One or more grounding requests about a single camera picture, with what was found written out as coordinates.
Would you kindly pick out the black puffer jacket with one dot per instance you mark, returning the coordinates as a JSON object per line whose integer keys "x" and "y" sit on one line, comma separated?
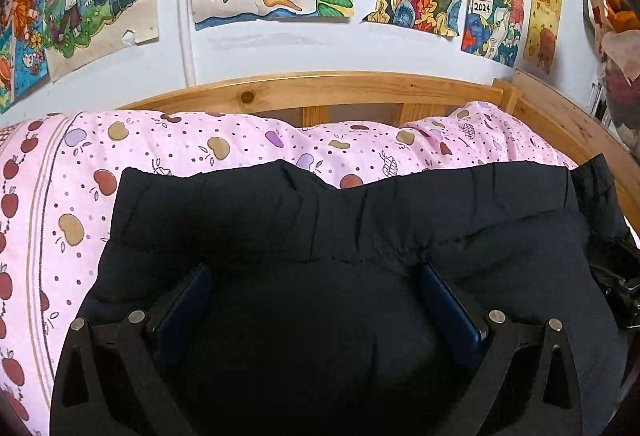
{"x": 320, "y": 296}

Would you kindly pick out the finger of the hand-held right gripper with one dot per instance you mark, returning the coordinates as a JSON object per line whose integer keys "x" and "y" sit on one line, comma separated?
{"x": 617, "y": 266}

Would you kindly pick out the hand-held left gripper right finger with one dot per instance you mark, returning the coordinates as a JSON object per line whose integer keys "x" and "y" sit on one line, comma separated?
{"x": 447, "y": 311}

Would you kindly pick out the pink fruit print quilt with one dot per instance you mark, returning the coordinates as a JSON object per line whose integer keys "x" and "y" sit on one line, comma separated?
{"x": 200, "y": 136}

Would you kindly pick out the pile of clothes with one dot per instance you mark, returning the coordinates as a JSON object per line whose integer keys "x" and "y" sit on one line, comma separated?
{"x": 617, "y": 46}

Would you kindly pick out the orange bear wall poster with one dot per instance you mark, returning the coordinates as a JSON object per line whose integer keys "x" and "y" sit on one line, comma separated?
{"x": 542, "y": 21}

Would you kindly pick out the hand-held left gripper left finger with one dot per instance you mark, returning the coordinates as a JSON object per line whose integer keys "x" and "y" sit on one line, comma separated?
{"x": 187, "y": 311}

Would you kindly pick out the wooden bed frame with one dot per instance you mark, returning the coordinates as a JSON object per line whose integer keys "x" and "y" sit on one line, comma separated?
{"x": 300, "y": 89}

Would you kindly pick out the basketball girl wall poster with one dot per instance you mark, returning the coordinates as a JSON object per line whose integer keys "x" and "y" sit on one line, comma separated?
{"x": 20, "y": 31}

